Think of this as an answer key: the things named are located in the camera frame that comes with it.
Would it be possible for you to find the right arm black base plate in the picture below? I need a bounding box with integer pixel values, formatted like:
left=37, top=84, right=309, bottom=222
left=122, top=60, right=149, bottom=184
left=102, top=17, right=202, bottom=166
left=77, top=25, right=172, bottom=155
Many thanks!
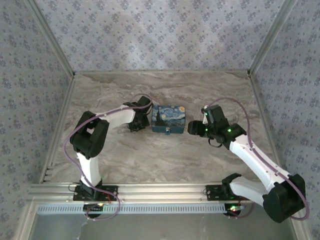
left=205, top=184, right=252, bottom=201

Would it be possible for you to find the right gripper black cable loop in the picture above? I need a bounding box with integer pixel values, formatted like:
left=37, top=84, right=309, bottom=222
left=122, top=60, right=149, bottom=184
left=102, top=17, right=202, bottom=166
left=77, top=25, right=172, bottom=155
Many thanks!
left=207, top=136, right=224, bottom=149

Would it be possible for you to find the aluminium mounting rail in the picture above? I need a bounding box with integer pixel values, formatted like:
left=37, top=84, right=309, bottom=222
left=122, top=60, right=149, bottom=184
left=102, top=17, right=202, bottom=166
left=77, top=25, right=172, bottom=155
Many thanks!
left=26, top=181, right=254, bottom=204

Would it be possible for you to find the left controller board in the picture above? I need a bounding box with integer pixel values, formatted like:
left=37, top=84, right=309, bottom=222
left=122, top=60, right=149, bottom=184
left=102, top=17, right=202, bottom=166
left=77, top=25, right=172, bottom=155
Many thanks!
left=83, top=203, right=105, bottom=219

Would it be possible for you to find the starry night painted tin box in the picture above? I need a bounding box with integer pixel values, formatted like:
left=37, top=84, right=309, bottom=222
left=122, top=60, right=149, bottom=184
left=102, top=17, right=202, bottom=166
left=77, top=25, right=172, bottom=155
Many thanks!
left=151, top=104, right=187, bottom=134

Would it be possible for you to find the right controller board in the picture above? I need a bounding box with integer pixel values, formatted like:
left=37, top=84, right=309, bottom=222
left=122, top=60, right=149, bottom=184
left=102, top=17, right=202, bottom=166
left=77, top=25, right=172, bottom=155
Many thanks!
left=223, top=202, right=245, bottom=220

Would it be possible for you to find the aluminium frame post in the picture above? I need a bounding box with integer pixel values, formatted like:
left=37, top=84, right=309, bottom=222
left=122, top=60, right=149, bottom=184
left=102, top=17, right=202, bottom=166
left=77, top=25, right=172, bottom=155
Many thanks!
left=24, top=0, right=77, bottom=79
left=247, top=0, right=299, bottom=77

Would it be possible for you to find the grey slotted cable duct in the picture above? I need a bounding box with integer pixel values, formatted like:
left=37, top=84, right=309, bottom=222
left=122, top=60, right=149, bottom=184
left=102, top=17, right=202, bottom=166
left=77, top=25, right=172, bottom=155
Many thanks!
left=36, top=203, right=242, bottom=216

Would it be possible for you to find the controller board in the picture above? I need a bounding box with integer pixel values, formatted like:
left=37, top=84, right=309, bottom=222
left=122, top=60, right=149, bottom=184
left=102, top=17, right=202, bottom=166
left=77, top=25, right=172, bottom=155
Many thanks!
left=223, top=202, right=245, bottom=220
left=83, top=203, right=105, bottom=219

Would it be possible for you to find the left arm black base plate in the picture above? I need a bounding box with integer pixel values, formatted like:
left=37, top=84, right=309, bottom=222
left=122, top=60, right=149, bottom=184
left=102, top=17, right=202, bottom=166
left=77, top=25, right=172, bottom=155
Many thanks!
left=72, top=185, right=119, bottom=202

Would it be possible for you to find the aluminium long table rail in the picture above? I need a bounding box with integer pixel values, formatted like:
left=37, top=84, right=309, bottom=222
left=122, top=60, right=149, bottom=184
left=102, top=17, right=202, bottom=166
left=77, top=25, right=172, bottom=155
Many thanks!
left=74, top=69, right=251, bottom=76

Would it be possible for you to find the aluminium side table rail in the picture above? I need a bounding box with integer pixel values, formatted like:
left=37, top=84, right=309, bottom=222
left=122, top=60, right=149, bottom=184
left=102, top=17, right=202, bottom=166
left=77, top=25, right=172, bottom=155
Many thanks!
left=38, top=74, right=77, bottom=185
left=248, top=72, right=286, bottom=176

